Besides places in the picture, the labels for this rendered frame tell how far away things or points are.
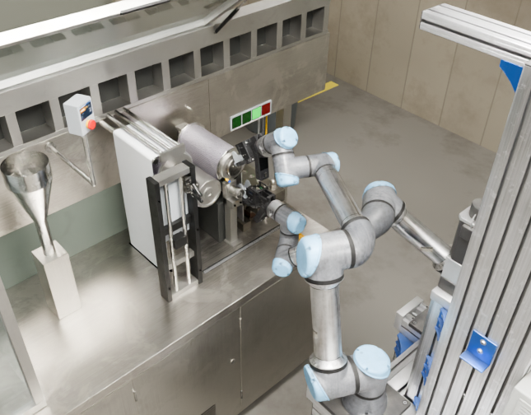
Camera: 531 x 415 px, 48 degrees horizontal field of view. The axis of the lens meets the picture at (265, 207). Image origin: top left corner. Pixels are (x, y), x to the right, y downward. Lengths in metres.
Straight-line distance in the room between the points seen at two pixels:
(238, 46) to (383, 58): 2.89
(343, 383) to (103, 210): 1.18
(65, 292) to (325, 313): 0.94
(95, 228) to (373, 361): 1.23
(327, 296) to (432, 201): 2.68
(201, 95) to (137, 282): 0.80
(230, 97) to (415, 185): 2.17
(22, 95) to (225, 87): 0.88
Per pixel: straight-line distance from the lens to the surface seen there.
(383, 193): 2.11
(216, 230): 2.44
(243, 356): 2.58
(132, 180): 2.22
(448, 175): 4.64
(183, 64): 2.50
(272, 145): 1.98
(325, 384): 1.87
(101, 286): 2.35
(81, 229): 2.45
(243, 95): 2.67
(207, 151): 2.30
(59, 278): 2.16
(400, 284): 3.66
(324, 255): 1.67
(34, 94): 2.11
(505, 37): 1.47
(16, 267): 2.41
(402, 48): 5.26
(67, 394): 2.07
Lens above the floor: 2.54
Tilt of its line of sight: 38 degrees down
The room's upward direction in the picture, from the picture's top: 1 degrees clockwise
